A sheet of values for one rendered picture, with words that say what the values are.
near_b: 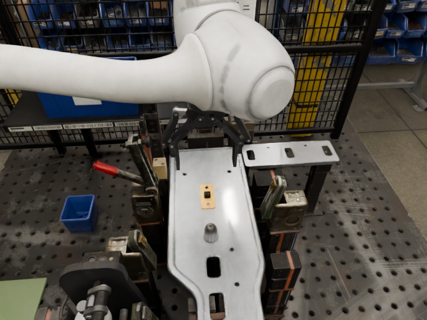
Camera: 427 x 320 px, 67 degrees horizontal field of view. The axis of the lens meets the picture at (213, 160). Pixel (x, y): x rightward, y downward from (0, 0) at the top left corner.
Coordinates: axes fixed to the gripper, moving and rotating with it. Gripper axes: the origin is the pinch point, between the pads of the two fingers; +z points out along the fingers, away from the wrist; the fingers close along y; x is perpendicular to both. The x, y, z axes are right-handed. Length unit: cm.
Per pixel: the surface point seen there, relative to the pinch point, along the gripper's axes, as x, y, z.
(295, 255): -18.3, 19.7, 14.5
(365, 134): 138, 139, 112
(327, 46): 55, 49, -2
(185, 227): -9.1, -6.0, 13.7
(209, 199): -1.0, 0.6, 13.3
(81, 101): 36, -38, 5
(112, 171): -0.6, -22.4, 1.3
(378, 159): 109, 137, 112
